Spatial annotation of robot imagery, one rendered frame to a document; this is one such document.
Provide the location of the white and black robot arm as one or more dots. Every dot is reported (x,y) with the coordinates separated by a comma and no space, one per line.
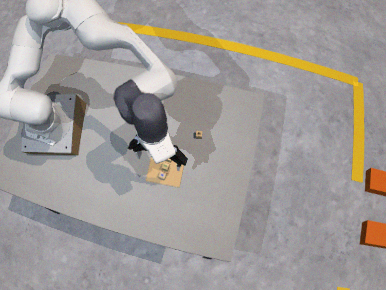
(96,31)

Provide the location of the tan square mat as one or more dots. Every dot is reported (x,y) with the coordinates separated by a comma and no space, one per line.
(173,177)

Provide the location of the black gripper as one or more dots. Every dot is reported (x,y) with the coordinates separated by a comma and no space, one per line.
(179,158)

